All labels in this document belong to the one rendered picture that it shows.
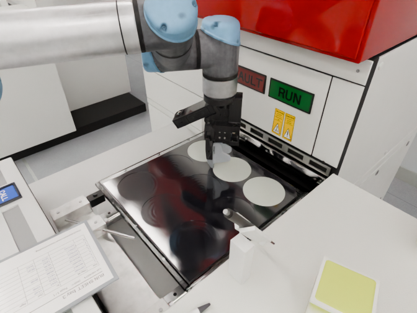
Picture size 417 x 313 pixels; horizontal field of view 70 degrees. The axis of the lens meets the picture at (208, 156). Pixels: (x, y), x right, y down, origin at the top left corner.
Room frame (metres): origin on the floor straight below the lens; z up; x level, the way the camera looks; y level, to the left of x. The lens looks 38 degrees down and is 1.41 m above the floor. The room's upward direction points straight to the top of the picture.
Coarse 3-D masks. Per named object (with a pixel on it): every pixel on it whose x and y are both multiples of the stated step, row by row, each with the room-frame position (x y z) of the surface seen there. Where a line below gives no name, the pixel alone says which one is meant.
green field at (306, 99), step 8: (272, 80) 0.66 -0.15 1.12; (272, 88) 0.66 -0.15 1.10; (280, 88) 0.64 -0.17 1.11; (288, 88) 0.62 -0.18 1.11; (272, 96) 0.65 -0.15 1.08; (280, 96) 0.64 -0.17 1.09; (288, 96) 0.62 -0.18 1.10; (296, 96) 0.61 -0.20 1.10; (304, 96) 0.59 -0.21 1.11; (296, 104) 0.60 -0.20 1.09; (304, 104) 0.59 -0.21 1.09
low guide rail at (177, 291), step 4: (288, 204) 0.52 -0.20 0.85; (228, 252) 0.38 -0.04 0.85; (208, 268) 0.34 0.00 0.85; (176, 288) 0.30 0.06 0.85; (180, 288) 0.30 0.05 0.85; (172, 292) 0.29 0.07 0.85; (176, 292) 0.29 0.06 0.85; (180, 292) 0.29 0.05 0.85; (164, 296) 0.28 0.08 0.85; (168, 296) 0.28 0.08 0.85; (172, 296) 0.28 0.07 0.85; (176, 296) 0.28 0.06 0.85; (168, 300) 0.28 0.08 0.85; (172, 300) 0.28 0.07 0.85
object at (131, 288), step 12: (84, 216) 0.45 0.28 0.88; (60, 228) 0.42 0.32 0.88; (108, 240) 0.39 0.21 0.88; (108, 252) 0.36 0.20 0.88; (120, 252) 0.36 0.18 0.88; (120, 264) 0.33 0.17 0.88; (132, 264) 0.33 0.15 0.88; (120, 276) 0.31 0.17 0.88; (132, 276) 0.31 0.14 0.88; (108, 288) 0.28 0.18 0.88; (120, 288) 0.28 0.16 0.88; (132, 288) 0.28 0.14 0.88; (144, 288) 0.28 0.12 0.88; (108, 300) 0.26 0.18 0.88; (120, 300) 0.26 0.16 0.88; (132, 300) 0.26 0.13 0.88; (144, 300) 0.26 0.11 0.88; (156, 300) 0.26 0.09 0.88; (108, 312) 0.24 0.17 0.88; (120, 312) 0.24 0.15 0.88; (132, 312) 0.24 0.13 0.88
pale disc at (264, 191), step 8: (248, 184) 0.54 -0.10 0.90; (256, 184) 0.54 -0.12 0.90; (264, 184) 0.54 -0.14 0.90; (272, 184) 0.54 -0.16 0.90; (280, 184) 0.54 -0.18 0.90; (248, 192) 0.51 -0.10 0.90; (256, 192) 0.51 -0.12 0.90; (264, 192) 0.51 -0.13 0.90; (272, 192) 0.51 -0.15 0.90; (280, 192) 0.51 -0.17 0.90; (256, 200) 0.49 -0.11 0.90; (264, 200) 0.49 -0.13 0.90; (272, 200) 0.49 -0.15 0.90; (280, 200) 0.49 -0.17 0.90
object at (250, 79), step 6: (240, 72) 0.73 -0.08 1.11; (246, 72) 0.72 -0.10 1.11; (252, 72) 0.71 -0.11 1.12; (240, 78) 0.73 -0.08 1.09; (246, 78) 0.72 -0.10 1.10; (252, 78) 0.70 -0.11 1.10; (258, 78) 0.69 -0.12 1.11; (246, 84) 0.72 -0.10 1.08; (252, 84) 0.70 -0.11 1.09; (258, 84) 0.69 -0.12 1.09; (258, 90) 0.69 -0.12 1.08
